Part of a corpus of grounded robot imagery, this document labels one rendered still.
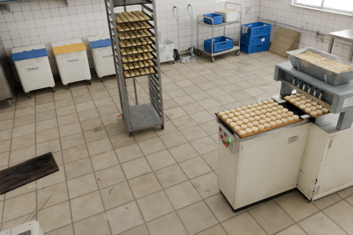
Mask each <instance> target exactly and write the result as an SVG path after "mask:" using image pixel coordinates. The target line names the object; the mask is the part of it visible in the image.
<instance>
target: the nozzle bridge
mask: <svg viewBox="0 0 353 235"><path fill-rule="evenodd" d="M292 75H293V77H292ZM291 77H292V81H293V78H294V77H296V79H297V78H298V79H297V81H295V84H293V82H292V81H291V80H290V79H291ZM299 79H300V84H301V82H302V81H303V80H304V81H303V82H302V86H303V84H304V82H306V86H307V84H308V83H309V84H308V86H307V89H308V88H309V85H312V86H311V91H310V92H308V90H307V89H306V87H305V90H303V87H301V85H300V87H298V84H296V83H298V81H299ZM274 80H275V81H281V82H282V84H281V90H280V95H287V94H291V93H292V90H291V88H293V89H295V90H297V91H299V92H301V93H302V94H304V95H306V96H308V97H310V98H312V99H313V100H315V101H317V102H319V103H321V104H322V105H324V106H326V107H328V108H330V112H332V113H333V114H337V113H340V115H339V118H338V122H337V126H336V129H337V130H339V131H341V130H344V129H348V128H350V127H351V125H352V122H353V79H352V80H351V81H350V82H349V83H346V84H341V85H338V86H332V85H330V84H328V83H326V82H323V81H321V80H319V79H317V78H315V77H313V76H311V75H308V74H306V73H304V72H302V71H300V70H298V69H296V68H293V66H292V64H291V62H290V61H289V62H284V63H279V64H276V65H275V72H274ZM314 86H315V87H314ZM313 87H314V88H313ZM312 88H313V92H314V90H315V88H317V93H318V91H319V89H321V90H320V91H319V93H318V94H320V93H321V91H323V96H322V99H320V98H319V96H318V94H317V93H316V95H313V94H314V93H313V92H312Z"/></svg>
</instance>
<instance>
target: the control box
mask: <svg viewBox="0 0 353 235"><path fill-rule="evenodd" d="M220 128H221V131H220ZM224 133H225V134H226V136H225V135H224ZM221 135H222V136H223V138H221V137H220V136H221ZM218 138H219V139H220V140H221V142H222V143H224V145H225V146H226V147H227V148H228V149H229V150H230V152H231V153H232V154H233V153H235V151H236V142H235V141H234V135H233V134H232V133H231V132H230V131H229V130H228V129H227V128H226V127H225V126H224V125H223V124H219V135H218ZM229 138H230V139H231V142H230V140H229ZM227 141H228V142H229V145H227V144H226V142H227Z"/></svg>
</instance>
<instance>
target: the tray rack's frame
mask: <svg viewBox="0 0 353 235"><path fill-rule="evenodd" d="M104 1H105V8H106V14H107V21H108V28H109V35H110V41H111V47H112V54H113V60H114V65H115V72H116V78H117V85H118V91H119V98H120V104H121V110H122V111H121V113H122V114H123V116H124V119H125V122H126V125H127V131H128V122H127V116H126V111H125V109H124V107H123V103H122V96H121V90H120V83H119V76H118V69H117V63H116V56H115V49H114V45H113V38H112V31H111V25H110V18H109V11H108V4H107V0H104ZM133 86H134V94H135V99H136V105H132V106H129V109H130V111H131V112H130V115H131V122H132V124H131V125H130V126H131V132H132V131H137V130H141V129H146V128H150V127H154V126H159V125H160V126H161V125H162V121H161V118H159V116H158V114H157V113H156V111H155V109H154V107H153V105H152V104H151V102H148V103H143V104H138V99H137V91H136V82H135V77H133ZM128 134H129V132H128Z"/></svg>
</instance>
